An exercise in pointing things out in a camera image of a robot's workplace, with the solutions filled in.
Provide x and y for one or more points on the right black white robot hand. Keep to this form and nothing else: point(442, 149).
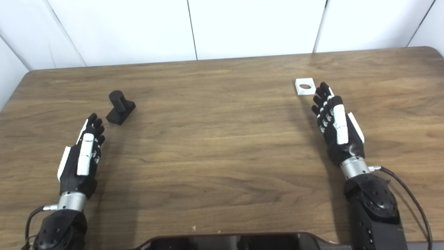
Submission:
point(347, 149)

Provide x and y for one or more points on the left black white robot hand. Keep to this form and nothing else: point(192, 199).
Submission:
point(73, 170)

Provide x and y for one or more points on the white square piece with hole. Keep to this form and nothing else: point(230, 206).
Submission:
point(308, 92)

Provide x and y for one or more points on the black peg with square base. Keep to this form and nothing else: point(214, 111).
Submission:
point(119, 111)

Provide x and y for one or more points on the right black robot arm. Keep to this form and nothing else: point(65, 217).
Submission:
point(374, 208)

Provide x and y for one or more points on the black robot torso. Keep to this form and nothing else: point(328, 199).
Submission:
point(225, 243)

